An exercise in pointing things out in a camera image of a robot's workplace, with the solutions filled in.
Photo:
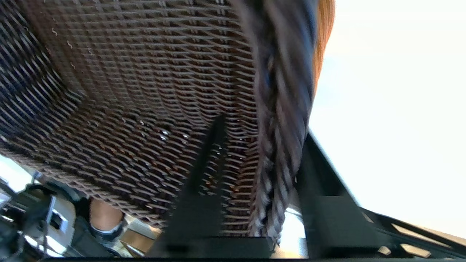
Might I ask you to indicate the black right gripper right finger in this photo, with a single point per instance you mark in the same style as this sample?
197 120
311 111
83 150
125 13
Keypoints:
327 218

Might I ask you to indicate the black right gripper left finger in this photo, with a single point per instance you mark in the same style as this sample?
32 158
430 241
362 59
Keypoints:
200 211

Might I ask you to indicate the dark brown wicker basket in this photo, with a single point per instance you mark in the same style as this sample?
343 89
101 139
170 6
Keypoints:
127 91

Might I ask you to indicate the orange wicker basket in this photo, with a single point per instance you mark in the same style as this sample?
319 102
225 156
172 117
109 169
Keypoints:
325 36

